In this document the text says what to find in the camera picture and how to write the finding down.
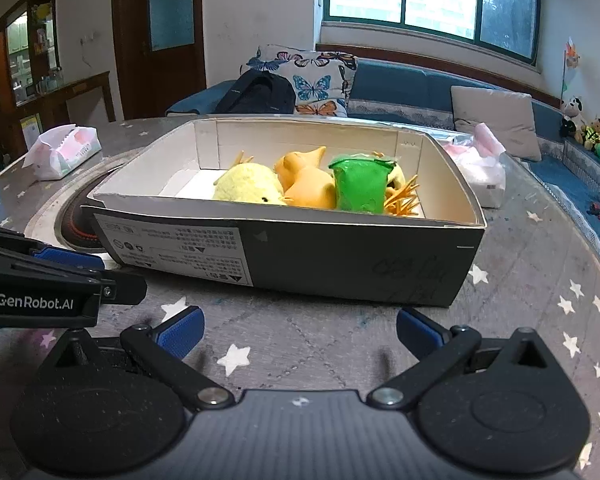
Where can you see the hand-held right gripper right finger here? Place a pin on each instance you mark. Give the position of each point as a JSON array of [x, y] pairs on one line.
[[420, 330]]

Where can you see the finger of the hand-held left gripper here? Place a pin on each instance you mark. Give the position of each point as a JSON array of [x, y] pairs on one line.
[[125, 290], [70, 257]]

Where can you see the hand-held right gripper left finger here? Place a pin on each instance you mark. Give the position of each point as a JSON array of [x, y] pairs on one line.
[[182, 332]]

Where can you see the black cardboard box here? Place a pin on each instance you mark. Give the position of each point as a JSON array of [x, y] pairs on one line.
[[330, 255]]

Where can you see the yellow rubber toy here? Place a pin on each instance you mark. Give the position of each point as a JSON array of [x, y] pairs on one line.
[[397, 177]]

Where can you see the green plastic cup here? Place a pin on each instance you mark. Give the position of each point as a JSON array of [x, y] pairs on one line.
[[362, 185]]

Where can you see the yellow plush toy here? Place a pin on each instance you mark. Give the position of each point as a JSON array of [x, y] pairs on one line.
[[245, 182]]

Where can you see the orange rubber toy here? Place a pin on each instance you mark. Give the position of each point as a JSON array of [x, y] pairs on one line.
[[305, 187]]

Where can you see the black round induction cooker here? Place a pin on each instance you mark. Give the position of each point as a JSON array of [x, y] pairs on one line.
[[77, 225]]

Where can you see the grey star-printed tablecloth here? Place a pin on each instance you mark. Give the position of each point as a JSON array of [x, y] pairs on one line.
[[330, 332]]

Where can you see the pink white tissue pack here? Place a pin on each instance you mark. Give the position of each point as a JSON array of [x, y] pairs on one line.
[[480, 175], [62, 152]]

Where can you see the brown wooden cabinet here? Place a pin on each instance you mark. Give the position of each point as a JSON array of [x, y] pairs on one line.
[[55, 105]]

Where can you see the small toy cars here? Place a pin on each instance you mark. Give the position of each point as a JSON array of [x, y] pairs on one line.
[[599, 212]]

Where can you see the white cushion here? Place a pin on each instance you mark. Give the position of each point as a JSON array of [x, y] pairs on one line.
[[500, 120]]

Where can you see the brown wooden door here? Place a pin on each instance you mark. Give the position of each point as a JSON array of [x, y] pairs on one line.
[[130, 35]]

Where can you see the black backpack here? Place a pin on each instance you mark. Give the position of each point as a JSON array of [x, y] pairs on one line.
[[255, 95]]

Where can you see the blue sofa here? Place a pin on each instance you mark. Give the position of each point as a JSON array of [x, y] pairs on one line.
[[405, 87]]

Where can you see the black white cow plush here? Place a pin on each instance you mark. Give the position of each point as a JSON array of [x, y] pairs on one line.
[[572, 115]]

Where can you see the butterfly print pillow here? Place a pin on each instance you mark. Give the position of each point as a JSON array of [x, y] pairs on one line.
[[320, 85]]

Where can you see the paper wall decoration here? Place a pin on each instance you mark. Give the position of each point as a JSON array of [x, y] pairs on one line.
[[571, 65]]

